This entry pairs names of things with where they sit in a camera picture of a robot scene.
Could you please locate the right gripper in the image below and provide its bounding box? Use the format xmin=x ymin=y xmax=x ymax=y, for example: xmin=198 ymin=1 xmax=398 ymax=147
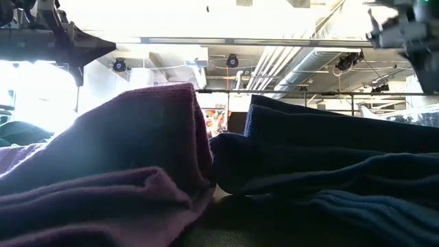
xmin=366 ymin=0 xmax=439 ymax=95

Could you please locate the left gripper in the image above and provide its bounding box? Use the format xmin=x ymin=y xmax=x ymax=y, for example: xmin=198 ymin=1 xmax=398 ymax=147
xmin=0 ymin=23 xmax=117 ymax=87

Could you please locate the purple towel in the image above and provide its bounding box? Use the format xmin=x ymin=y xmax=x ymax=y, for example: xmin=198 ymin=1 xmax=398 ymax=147
xmin=0 ymin=82 xmax=216 ymax=247

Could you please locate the dark green towel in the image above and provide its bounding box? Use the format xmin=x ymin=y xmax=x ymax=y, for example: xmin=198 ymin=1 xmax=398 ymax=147
xmin=0 ymin=120 xmax=55 ymax=148

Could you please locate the navy blue towel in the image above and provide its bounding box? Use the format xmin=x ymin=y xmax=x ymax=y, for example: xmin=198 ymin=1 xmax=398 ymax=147
xmin=209 ymin=94 xmax=439 ymax=247

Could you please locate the black ceiling fixture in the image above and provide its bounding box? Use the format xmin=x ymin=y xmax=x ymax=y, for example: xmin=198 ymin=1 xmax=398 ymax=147
xmin=335 ymin=51 xmax=364 ymax=72

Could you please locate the black metal rack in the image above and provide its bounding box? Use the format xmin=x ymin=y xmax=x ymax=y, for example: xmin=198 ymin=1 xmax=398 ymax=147
xmin=195 ymin=88 xmax=439 ymax=117

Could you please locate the long ceiling beam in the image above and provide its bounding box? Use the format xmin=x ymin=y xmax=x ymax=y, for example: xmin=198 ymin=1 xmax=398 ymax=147
xmin=140 ymin=36 xmax=373 ymax=48

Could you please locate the colourful poster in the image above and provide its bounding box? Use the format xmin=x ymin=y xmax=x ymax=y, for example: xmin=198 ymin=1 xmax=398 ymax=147
xmin=204 ymin=108 xmax=229 ymax=138

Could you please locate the dark brown box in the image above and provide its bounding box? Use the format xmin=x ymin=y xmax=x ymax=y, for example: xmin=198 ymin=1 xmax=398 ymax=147
xmin=228 ymin=111 xmax=248 ymax=134

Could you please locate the blue ceiling cable reel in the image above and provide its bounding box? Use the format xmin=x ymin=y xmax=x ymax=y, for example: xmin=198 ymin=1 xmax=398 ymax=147
xmin=112 ymin=57 xmax=128 ymax=73
xmin=225 ymin=54 xmax=240 ymax=69

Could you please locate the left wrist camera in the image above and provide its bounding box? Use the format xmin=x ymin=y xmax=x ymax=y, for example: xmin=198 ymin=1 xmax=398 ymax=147
xmin=36 ymin=0 xmax=75 ymax=30

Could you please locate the silver ventilation duct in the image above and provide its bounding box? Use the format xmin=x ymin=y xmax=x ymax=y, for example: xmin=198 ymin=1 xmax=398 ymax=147
xmin=272 ymin=47 xmax=363 ymax=99

